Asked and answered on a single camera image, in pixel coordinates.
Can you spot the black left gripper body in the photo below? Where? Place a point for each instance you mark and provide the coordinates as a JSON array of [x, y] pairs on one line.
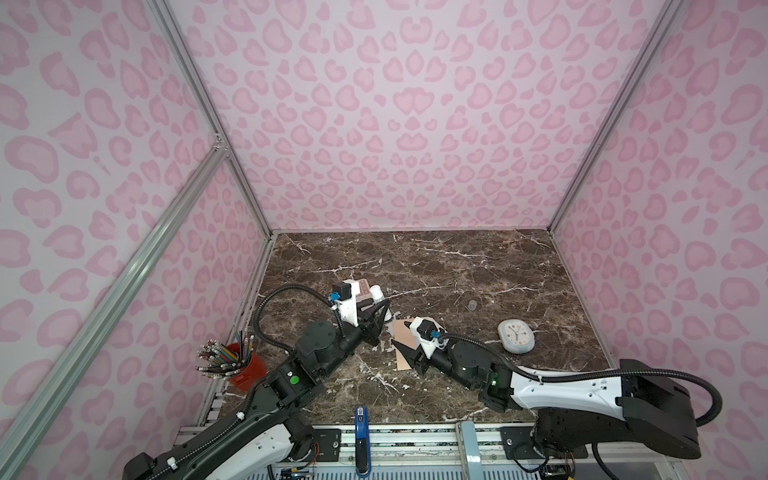
[[367, 330]]

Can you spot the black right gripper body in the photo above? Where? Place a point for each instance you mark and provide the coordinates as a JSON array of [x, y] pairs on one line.
[[441, 362]]

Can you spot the peach pink envelope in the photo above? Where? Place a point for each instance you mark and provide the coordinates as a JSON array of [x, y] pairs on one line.
[[401, 333]]

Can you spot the white glue stick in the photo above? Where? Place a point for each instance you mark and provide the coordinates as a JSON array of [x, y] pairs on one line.
[[378, 296]]

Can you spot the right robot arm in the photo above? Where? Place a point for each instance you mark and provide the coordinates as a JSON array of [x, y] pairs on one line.
[[658, 408]]

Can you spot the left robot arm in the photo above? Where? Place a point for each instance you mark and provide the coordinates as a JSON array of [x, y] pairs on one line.
[[268, 427]]

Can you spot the pink desk calculator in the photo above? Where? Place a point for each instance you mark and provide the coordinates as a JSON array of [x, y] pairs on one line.
[[361, 292]]

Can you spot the white round clock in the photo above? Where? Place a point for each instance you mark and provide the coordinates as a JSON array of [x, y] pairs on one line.
[[516, 336]]

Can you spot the red pencil holder cup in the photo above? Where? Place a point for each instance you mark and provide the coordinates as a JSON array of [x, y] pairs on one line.
[[250, 374]]

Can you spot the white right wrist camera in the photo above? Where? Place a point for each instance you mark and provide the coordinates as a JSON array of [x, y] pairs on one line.
[[429, 333]]

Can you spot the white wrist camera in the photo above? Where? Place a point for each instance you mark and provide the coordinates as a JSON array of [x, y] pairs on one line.
[[343, 303], [429, 333]]

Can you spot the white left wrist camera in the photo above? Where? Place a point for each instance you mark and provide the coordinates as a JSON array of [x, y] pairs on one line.
[[343, 303]]

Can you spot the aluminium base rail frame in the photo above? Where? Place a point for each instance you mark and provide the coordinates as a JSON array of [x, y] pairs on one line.
[[463, 450]]

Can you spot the blue black tool on rail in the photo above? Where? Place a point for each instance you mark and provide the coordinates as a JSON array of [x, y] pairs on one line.
[[362, 442]]

